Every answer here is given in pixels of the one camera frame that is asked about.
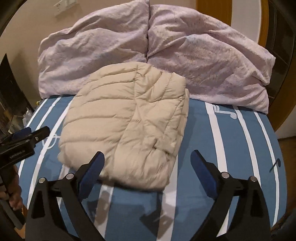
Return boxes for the cluttered side table items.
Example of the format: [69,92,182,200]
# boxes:
[0,55,34,138]

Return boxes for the person's left hand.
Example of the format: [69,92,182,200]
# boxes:
[1,165,23,210]

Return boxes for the lilac floral duvet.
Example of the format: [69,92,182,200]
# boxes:
[38,1,275,113]

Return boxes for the blue white striped bed sheet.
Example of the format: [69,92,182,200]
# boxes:
[18,95,287,240]

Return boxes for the beige quilted down jacket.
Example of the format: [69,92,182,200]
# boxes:
[58,62,189,190]

